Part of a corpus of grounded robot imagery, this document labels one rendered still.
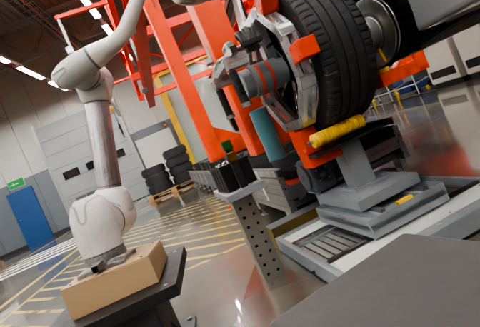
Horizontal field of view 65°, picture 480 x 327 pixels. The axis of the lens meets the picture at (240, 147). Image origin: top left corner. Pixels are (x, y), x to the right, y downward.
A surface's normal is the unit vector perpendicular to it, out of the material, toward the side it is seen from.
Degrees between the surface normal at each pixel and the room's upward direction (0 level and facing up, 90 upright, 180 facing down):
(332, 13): 75
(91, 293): 90
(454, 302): 0
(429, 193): 90
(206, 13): 90
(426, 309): 0
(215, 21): 90
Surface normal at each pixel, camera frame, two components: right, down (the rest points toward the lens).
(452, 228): 0.20, -0.06
